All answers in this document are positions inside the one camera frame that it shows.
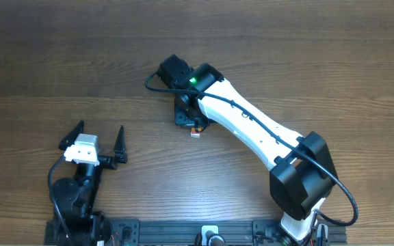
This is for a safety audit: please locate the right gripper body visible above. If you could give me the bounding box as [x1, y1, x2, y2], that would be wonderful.
[174, 102, 211, 128]

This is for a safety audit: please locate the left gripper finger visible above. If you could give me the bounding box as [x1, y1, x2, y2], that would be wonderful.
[113, 125, 129, 164]
[59, 120, 85, 152]

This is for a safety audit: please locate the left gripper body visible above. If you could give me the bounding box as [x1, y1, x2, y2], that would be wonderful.
[97, 155, 119, 171]

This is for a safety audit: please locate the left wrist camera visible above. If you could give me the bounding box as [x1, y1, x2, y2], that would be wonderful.
[63, 133, 101, 167]

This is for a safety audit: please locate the black cable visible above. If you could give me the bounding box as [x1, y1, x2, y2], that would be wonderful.
[47, 155, 77, 246]
[144, 71, 359, 227]

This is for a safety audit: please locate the mounting rail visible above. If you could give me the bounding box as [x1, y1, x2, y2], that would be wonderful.
[44, 218, 348, 246]

